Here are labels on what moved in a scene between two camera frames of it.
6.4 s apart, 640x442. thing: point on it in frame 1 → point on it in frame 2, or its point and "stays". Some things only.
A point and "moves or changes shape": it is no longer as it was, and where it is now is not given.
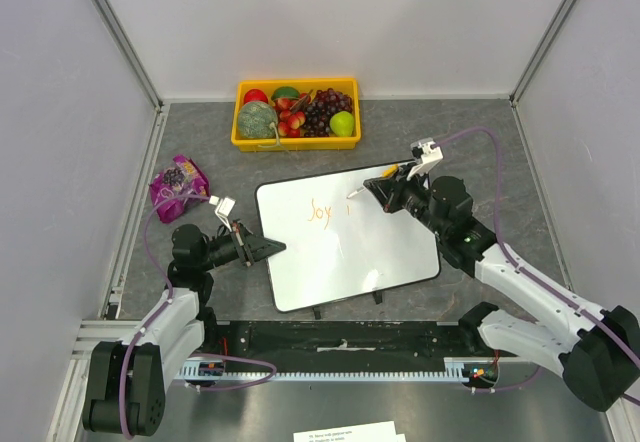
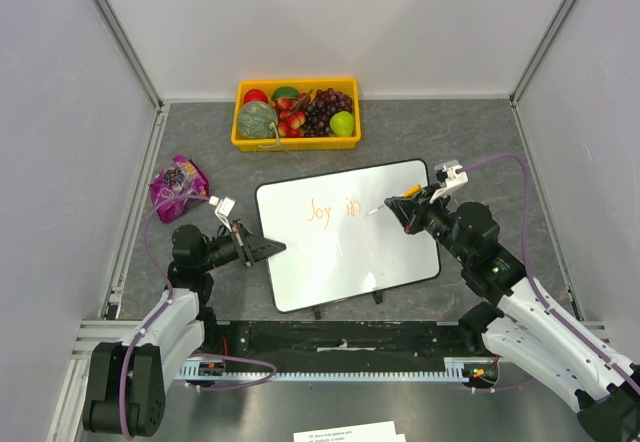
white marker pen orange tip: (356, 191) moves or changes shape
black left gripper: (252, 247) stays
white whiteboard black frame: (338, 240) stays
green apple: (342, 124) stays
